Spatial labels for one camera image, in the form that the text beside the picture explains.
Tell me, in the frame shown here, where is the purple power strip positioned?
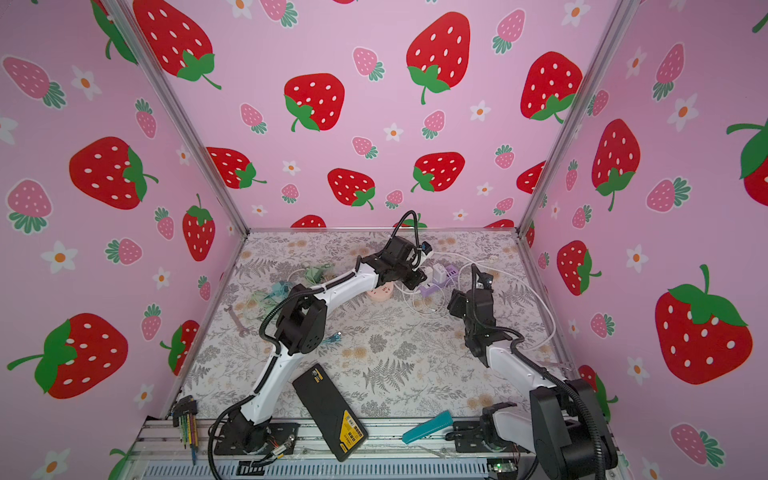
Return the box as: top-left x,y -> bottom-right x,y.
419,263 -> 459,298

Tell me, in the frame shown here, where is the white charger plug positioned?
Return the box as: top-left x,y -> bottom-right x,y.
431,263 -> 458,286

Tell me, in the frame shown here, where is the green plug adapter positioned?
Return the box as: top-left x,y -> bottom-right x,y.
304,264 -> 332,285

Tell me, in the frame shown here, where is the teal plug adapter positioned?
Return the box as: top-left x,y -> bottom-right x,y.
267,281 -> 292,302

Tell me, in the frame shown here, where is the round pink power socket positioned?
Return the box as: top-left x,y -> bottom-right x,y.
366,282 -> 395,303

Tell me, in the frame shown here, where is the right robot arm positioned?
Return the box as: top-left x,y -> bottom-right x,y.
448,264 -> 619,479

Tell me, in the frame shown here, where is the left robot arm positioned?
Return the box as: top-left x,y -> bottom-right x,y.
207,234 -> 433,457

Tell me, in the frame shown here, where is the teal plastic tool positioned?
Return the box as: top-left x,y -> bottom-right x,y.
401,411 -> 454,445

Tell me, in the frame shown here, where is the black rectangular device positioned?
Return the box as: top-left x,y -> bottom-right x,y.
292,363 -> 368,462

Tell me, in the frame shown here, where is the white cable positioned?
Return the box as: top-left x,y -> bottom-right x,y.
407,250 -> 556,352

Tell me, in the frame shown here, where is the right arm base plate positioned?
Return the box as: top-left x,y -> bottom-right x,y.
445,420 -> 530,454

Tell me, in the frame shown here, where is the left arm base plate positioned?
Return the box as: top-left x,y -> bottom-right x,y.
213,422 -> 300,456

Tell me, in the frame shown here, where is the coloured wire bundle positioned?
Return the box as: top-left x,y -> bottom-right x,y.
171,395 -> 200,466

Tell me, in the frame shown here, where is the aluminium front rail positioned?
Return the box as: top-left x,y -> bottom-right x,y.
118,418 -> 547,479

